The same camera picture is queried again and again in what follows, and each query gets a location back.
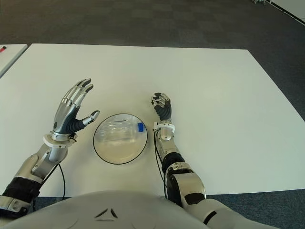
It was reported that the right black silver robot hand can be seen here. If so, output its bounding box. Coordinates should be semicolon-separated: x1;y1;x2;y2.
150;92;173;123

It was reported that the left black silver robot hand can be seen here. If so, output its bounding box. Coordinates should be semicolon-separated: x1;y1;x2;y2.
51;77;101;137

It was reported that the clear water bottle blue cap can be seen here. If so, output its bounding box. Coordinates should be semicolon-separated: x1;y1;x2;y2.
99;117;144;143

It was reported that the white plate black rim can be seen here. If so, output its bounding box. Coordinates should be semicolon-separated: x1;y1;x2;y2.
93;113;148;165

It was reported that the white side table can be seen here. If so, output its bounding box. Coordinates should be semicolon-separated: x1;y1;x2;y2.
0;43;29;78

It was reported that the grey robot torso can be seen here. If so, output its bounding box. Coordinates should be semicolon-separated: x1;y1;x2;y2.
0;190;305;229

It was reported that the white board panel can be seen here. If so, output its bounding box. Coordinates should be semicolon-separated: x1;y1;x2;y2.
271;0;305;24

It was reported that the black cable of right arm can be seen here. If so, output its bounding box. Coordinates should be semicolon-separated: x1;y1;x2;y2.
153;130;169;198

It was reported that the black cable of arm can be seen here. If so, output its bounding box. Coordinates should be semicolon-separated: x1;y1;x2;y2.
153;130;169;198
32;162;66;212

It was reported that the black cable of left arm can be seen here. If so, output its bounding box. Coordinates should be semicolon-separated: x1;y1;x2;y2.
32;162;66;212

